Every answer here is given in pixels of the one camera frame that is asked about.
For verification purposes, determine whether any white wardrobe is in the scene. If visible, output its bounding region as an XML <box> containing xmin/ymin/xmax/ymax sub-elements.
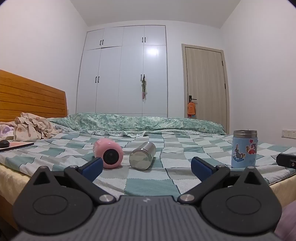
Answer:
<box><xmin>76</xmin><ymin>25</ymin><xmax>168</xmax><ymax>118</ymax></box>

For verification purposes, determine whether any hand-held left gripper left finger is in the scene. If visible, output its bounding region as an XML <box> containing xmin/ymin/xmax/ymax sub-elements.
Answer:
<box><xmin>30</xmin><ymin>157</ymin><xmax>116</xmax><ymax>206</ymax></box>

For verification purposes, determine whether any stainless steel cup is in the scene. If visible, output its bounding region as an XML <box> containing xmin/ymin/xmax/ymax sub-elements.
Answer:
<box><xmin>129</xmin><ymin>141</ymin><xmax>156</xmax><ymax>171</ymax></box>

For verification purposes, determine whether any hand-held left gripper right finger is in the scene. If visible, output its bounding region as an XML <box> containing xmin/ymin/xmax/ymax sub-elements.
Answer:
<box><xmin>177</xmin><ymin>156</ymin><xmax>269</xmax><ymax>206</ymax></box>

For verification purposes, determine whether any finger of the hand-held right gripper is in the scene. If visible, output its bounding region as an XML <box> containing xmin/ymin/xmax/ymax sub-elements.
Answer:
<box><xmin>276</xmin><ymin>153</ymin><xmax>296</xmax><ymax>173</ymax></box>

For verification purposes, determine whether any wooden bed frame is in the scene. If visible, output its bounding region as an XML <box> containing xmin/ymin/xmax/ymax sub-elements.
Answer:
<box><xmin>0</xmin><ymin>192</ymin><xmax>19</xmax><ymax>230</ymax></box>

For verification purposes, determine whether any beige wooden door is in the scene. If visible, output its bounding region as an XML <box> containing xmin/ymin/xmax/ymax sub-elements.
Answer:
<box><xmin>181</xmin><ymin>44</ymin><xmax>230</xmax><ymax>134</ymax></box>

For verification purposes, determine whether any yellow mattress cover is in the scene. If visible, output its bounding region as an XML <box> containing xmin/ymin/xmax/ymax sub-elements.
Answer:
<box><xmin>0</xmin><ymin>162</ymin><xmax>33</xmax><ymax>209</ymax></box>

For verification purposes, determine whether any pink cloth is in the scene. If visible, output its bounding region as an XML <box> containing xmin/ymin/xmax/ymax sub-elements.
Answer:
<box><xmin>275</xmin><ymin>199</ymin><xmax>296</xmax><ymax>241</ymax></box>

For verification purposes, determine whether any purple printed cloth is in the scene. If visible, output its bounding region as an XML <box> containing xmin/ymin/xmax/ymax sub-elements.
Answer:
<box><xmin>0</xmin><ymin>122</ymin><xmax>17</xmax><ymax>141</ymax></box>

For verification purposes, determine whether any hanging ornament on wardrobe handle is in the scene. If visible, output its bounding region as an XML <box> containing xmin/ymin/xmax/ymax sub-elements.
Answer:
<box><xmin>140</xmin><ymin>75</ymin><xmax>148</xmax><ymax>101</ymax></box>

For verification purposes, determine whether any orange hanging bag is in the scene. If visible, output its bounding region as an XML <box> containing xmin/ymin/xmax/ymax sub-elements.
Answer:
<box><xmin>187</xmin><ymin>99</ymin><xmax>197</xmax><ymax>119</ymax></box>

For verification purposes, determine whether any wooden bed headboard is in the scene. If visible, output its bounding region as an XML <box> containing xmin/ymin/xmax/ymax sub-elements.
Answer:
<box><xmin>0</xmin><ymin>69</ymin><xmax>68</xmax><ymax>123</ymax></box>

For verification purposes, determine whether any white wall socket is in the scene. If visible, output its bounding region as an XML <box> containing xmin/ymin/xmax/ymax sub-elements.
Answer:
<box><xmin>282</xmin><ymin>129</ymin><xmax>296</xmax><ymax>140</ymax></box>

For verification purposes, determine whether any checkered green bed sheet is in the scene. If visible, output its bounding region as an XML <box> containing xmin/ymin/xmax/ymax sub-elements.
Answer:
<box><xmin>0</xmin><ymin>129</ymin><xmax>296</xmax><ymax>197</ymax></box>

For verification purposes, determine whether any blue cartoon sticker cup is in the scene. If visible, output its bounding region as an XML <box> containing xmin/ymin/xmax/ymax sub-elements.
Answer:
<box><xmin>231</xmin><ymin>130</ymin><xmax>258</xmax><ymax>169</ymax></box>

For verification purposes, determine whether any green floral quilt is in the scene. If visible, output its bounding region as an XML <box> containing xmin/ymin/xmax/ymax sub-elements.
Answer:
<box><xmin>47</xmin><ymin>113</ymin><xmax>226</xmax><ymax>137</ymax></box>

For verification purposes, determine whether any cream printed clothes pile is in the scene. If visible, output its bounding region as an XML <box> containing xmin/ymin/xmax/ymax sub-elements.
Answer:
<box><xmin>13</xmin><ymin>112</ymin><xmax>61</xmax><ymax>141</ymax></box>

